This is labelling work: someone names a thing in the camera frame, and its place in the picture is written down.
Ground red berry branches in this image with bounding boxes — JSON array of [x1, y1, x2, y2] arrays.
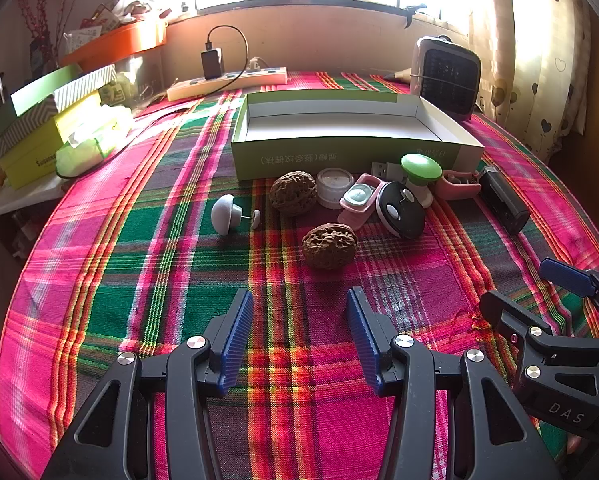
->
[[14, 0, 80, 66]]

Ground black rectangular device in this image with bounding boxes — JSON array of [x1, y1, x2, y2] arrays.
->
[[478, 165, 531, 236]]

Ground clear plastic container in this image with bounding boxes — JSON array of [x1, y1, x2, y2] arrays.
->
[[114, 55, 163, 106]]

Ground green printed packet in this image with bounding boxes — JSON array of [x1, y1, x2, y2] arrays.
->
[[100, 82, 130, 108]]

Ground orange tray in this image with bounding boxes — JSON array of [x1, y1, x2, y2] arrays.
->
[[60, 21, 168, 72]]

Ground white mushroom-shaped knob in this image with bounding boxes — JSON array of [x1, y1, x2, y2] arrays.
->
[[211, 194, 261, 235]]

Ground green flat box lid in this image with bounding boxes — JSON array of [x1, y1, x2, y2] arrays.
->
[[10, 64, 88, 117]]

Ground black window hook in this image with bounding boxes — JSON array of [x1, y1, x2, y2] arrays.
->
[[397, 4, 427, 30]]

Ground brown walnut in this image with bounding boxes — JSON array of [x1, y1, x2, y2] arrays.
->
[[270, 171, 318, 218], [302, 224, 357, 271]]

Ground green mushroom lamp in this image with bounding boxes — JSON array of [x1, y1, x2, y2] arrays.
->
[[400, 153, 441, 208]]

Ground white usb cable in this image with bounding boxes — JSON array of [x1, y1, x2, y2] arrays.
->
[[371, 161, 405, 181]]

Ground white round jar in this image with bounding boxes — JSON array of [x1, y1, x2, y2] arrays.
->
[[315, 168, 355, 209]]

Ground black and white round device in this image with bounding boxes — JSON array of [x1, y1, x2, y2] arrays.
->
[[374, 180, 427, 240]]

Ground grey space heater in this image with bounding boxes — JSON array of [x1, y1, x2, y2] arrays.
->
[[409, 35, 481, 123]]

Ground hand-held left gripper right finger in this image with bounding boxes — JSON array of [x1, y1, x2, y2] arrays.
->
[[346, 287, 563, 480]]

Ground green cardboard box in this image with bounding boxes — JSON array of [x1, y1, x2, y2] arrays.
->
[[230, 91, 486, 182]]

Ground cream heart-print curtain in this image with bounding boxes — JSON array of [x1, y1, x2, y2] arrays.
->
[[472, 0, 595, 161]]

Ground pink plaid tablecloth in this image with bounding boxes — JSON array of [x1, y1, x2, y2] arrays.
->
[[0, 70, 599, 480]]

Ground cream power strip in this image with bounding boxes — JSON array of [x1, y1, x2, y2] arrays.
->
[[166, 66, 288, 102]]

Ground black charger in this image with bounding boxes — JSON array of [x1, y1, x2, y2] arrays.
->
[[202, 48, 224, 81]]

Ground green tissue pack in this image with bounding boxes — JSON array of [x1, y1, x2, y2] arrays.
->
[[54, 105, 135, 178]]

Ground white side shelf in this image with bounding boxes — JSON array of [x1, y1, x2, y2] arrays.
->
[[0, 170, 80, 221]]

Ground yellow-green box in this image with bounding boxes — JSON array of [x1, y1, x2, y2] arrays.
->
[[0, 91, 105, 191]]

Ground grey striped box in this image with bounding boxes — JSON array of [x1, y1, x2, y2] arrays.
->
[[0, 65, 118, 161]]

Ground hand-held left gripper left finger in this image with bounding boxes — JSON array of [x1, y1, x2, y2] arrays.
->
[[40, 288, 255, 480]]

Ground black charging cable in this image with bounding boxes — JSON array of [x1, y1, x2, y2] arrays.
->
[[54, 25, 250, 181]]

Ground pink clip holder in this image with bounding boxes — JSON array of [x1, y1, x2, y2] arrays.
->
[[440, 169, 481, 201]]

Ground clear plastic bag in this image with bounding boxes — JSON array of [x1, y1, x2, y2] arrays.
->
[[112, 0, 170, 23]]

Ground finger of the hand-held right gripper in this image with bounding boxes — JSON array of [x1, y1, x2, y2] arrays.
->
[[539, 258, 599, 336], [480, 290, 567, 386]]

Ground white printed card box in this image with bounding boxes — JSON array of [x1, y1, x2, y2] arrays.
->
[[62, 27, 103, 53]]

